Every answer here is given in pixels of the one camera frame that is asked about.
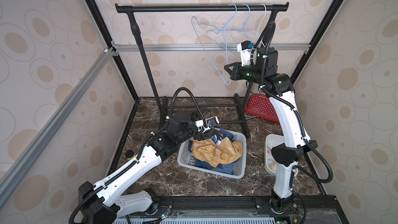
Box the light blue hanger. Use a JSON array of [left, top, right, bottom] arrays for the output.
[[191, 4, 237, 86], [206, 4, 254, 58]]

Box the tan yellow t-shirt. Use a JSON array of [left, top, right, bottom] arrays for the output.
[[190, 138, 244, 168]]

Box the white wire hanger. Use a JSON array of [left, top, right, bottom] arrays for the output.
[[255, 4, 267, 38]]

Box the dark blue t-shirt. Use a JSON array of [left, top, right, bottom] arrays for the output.
[[188, 129, 243, 175]]

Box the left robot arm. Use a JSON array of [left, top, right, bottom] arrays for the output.
[[68, 105, 211, 224]]

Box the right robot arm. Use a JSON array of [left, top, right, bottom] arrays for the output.
[[224, 21, 333, 214]]

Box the white plastic basket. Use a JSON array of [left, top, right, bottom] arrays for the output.
[[177, 131, 247, 179]]

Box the red toaster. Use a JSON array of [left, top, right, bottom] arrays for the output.
[[245, 94, 279, 122]]

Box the white plastic bin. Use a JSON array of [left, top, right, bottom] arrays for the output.
[[264, 134, 284, 176]]

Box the yellow bottle black cap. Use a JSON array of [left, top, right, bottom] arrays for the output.
[[125, 150, 135, 160]]

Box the black clothes rack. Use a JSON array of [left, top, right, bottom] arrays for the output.
[[114, 2, 289, 139]]

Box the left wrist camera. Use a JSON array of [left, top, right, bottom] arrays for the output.
[[195, 116, 220, 128]]

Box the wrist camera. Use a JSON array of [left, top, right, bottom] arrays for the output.
[[237, 40, 254, 66], [195, 116, 220, 128]]

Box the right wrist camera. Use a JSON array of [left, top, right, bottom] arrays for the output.
[[237, 40, 254, 66]]

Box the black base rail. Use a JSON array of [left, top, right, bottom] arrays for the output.
[[120, 192, 348, 224]]

